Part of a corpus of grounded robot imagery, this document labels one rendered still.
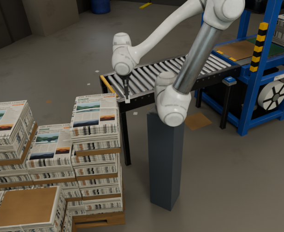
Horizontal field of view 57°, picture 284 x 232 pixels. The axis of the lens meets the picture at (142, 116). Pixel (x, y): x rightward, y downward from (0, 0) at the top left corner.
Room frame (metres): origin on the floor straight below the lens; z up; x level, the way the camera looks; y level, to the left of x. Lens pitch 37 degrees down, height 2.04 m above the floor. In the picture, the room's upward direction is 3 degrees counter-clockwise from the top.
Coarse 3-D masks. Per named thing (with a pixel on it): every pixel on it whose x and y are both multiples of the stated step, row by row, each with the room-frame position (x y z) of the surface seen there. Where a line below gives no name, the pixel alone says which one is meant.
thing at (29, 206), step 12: (12, 192) 1.11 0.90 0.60; (24, 192) 1.11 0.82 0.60; (36, 192) 1.10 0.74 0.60; (48, 192) 1.10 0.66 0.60; (12, 204) 1.02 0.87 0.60; (24, 204) 1.01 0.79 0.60; (36, 204) 1.01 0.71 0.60; (48, 204) 1.00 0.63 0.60; (0, 216) 0.94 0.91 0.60; (12, 216) 0.93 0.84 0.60; (24, 216) 0.93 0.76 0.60; (36, 216) 0.92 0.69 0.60; (48, 216) 0.92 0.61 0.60
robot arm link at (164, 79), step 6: (162, 72) 1.44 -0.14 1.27; (168, 72) 1.44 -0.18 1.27; (156, 78) 1.42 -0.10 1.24; (162, 78) 1.38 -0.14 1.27; (168, 78) 1.37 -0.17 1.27; (174, 78) 1.37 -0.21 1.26; (156, 84) 1.38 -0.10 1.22; (162, 84) 1.35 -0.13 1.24; (168, 84) 1.34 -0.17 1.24; (156, 90) 1.35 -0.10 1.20; (162, 90) 1.32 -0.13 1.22; (156, 96) 1.32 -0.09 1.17; (156, 102) 1.36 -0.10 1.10
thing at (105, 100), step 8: (80, 96) 1.56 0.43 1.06; (88, 96) 1.55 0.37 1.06; (96, 96) 1.54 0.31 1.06; (104, 96) 1.53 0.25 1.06; (112, 96) 1.52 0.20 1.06; (80, 104) 1.45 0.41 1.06; (88, 104) 1.44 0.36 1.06; (96, 104) 1.44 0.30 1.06; (104, 104) 1.43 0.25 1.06; (112, 104) 1.43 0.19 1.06
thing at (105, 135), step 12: (72, 120) 1.28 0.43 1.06; (84, 120) 1.27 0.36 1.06; (96, 120) 1.26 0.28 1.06; (108, 120) 1.25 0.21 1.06; (72, 132) 1.19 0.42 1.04; (84, 132) 1.19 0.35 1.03; (96, 132) 1.19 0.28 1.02; (108, 132) 1.20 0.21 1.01; (84, 144) 1.19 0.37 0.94; (96, 144) 1.19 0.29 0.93; (108, 144) 1.19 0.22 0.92
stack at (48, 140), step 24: (48, 144) 1.33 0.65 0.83; (72, 144) 1.33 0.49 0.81; (0, 168) 1.15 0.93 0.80; (24, 168) 1.16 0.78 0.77; (48, 168) 1.16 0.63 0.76; (72, 168) 1.19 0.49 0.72; (96, 168) 1.19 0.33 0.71; (120, 168) 1.50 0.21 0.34; (72, 192) 1.18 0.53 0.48; (96, 192) 1.18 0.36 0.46; (120, 192) 1.21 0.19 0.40; (120, 216) 1.19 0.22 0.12
